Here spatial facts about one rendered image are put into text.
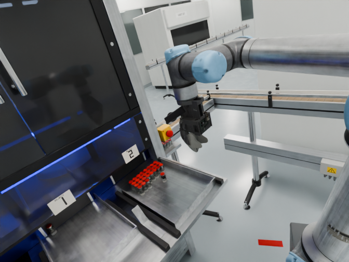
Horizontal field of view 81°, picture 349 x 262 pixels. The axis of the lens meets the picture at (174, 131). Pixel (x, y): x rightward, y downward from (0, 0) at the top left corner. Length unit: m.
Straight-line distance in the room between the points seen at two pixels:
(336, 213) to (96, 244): 0.74
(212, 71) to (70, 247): 0.80
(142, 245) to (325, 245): 0.54
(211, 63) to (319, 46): 0.21
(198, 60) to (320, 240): 0.45
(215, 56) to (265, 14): 1.54
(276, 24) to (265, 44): 1.46
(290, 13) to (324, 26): 0.26
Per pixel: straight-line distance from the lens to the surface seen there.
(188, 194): 0.89
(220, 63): 0.52
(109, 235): 0.89
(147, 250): 0.79
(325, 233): 0.50
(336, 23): 1.93
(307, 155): 1.64
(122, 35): 0.98
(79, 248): 0.93
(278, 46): 0.53
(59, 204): 0.94
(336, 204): 0.44
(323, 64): 0.48
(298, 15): 1.96
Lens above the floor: 1.50
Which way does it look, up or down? 26 degrees down
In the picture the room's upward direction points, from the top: 16 degrees counter-clockwise
